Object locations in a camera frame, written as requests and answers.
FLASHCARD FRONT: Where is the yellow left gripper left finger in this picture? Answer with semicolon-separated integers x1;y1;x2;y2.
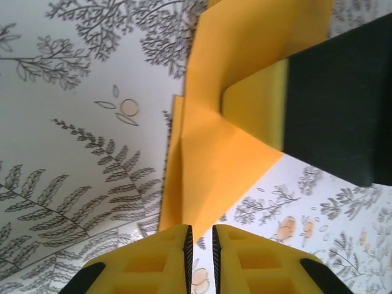
62;225;194;294

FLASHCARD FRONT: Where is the yellow paper sheet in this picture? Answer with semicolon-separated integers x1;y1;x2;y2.
159;0;334;243

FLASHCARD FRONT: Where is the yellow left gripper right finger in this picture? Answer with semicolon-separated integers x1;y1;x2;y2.
212;225;350;294

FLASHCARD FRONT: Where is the floral tablecloth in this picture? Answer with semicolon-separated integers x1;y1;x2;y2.
0;0;392;294

